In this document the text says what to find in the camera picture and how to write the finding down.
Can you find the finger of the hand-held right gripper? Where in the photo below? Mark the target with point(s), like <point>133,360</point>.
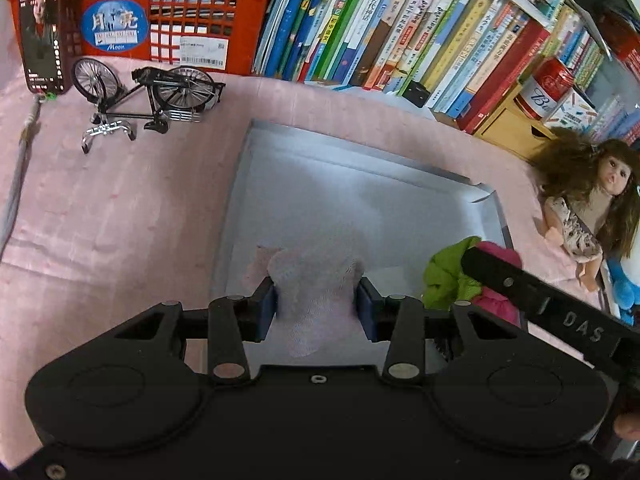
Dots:
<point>530,292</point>

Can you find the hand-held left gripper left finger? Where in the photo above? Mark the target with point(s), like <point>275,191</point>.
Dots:
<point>266,310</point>

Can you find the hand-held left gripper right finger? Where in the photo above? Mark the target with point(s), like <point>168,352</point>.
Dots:
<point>368,311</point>

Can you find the pale pink mesh cloth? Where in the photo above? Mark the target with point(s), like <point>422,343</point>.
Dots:
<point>315,290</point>

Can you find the pink and green plush toy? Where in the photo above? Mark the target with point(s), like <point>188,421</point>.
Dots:
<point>447,277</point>

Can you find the grey storage box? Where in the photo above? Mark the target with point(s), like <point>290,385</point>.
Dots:
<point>350,185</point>

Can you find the brown-haired doll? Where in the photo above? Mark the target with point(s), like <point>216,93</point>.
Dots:
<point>575,220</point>

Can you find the blue plush toy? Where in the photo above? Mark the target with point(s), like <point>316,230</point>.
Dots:
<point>625,285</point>

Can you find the small wooden drawer box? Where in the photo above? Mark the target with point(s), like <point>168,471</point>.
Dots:
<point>505,127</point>

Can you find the pink blanket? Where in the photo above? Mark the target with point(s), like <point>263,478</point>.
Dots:
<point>125,210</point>

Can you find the white box with colourful print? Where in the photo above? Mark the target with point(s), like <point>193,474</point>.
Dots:
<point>570,112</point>

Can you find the red can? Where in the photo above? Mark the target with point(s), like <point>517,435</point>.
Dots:
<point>545,90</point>

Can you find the small black box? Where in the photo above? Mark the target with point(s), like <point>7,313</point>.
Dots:
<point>415,94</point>

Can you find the black model bicycle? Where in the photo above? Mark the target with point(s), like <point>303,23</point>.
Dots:
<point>150,95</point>

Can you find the small red basket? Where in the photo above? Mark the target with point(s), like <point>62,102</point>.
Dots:
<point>627,35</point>

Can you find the grey gooseneck phone holder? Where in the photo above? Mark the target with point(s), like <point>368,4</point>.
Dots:
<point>17,170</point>

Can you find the red plastic basket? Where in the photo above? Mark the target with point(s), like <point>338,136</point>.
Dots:
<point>200,25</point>

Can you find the row of upright books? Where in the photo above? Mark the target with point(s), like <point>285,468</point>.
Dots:
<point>400,20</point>

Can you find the smartphone in red case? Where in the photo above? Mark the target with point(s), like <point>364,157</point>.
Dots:
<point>44,30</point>

